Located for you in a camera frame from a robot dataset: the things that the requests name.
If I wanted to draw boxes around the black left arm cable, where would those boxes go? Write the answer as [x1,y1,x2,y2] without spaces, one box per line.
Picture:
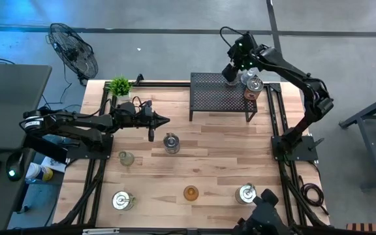
[63,95,145,119]

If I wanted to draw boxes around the green plant in white pot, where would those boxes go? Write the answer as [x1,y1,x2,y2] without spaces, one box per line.
[105,75,134,104]

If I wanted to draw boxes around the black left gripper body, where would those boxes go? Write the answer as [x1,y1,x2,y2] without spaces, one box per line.
[119,101,159,143]

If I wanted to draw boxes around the white paper sheet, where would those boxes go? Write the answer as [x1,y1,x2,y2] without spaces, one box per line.
[40,155,67,174]

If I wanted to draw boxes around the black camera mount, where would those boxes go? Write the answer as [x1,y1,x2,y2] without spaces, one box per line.
[232,187,295,235]

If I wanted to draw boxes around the striped orange black strip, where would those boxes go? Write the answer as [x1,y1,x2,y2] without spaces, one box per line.
[346,223,376,233]

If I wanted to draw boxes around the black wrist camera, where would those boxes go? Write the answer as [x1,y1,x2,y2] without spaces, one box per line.
[235,31,258,50]
[141,99,153,115]

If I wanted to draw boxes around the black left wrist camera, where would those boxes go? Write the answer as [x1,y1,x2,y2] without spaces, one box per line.
[141,99,153,115]

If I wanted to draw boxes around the dark metal stand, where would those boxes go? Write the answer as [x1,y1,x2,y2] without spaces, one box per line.
[337,90,376,191]

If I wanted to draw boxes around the clear glass candle holder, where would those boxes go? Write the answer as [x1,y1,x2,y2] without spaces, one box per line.
[118,150,136,167]
[240,67,260,85]

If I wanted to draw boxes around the grey cartoon print tin can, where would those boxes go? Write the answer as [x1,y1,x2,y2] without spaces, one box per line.
[163,132,181,155]

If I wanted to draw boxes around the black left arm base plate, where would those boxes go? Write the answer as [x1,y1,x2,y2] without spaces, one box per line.
[65,133,115,161]

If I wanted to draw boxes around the black coiled cable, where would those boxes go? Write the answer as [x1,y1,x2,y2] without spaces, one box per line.
[298,176,330,217]

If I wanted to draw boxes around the white label strip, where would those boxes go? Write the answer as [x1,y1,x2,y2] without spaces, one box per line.
[82,228,121,235]

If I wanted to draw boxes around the white and yellow bottle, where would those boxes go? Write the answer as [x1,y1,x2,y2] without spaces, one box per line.
[24,161,55,184]

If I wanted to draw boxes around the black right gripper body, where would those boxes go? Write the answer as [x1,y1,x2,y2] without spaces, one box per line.
[227,44,257,71]

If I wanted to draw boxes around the black table frame rails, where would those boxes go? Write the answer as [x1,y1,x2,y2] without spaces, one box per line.
[57,80,331,229]

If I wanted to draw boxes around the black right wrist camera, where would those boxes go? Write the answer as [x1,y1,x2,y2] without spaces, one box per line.
[235,31,258,50]

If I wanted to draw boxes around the orange heart print tin can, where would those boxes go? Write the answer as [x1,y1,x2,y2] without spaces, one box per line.
[243,76,264,101]

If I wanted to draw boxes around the grey side desk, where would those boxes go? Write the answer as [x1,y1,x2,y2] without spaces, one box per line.
[0,63,53,231]

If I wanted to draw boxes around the amber glass candle holder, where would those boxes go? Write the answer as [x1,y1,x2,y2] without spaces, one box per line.
[183,185,200,202]

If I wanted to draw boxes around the black perforated metal shelf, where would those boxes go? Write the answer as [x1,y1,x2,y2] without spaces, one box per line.
[189,72,259,123]

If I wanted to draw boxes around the black computer mouse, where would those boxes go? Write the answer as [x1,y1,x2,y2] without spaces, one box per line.
[5,151,26,183]

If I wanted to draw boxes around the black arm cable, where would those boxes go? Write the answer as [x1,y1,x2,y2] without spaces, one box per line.
[63,95,145,119]
[219,25,246,48]

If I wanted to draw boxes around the black floor fan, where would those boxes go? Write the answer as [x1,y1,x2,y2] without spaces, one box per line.
[46,22,100,86]

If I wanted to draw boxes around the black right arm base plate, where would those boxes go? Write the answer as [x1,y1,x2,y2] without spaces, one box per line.
[270,134,320,163]

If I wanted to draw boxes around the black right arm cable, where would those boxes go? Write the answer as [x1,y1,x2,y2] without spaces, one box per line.
[219,25,246,48]

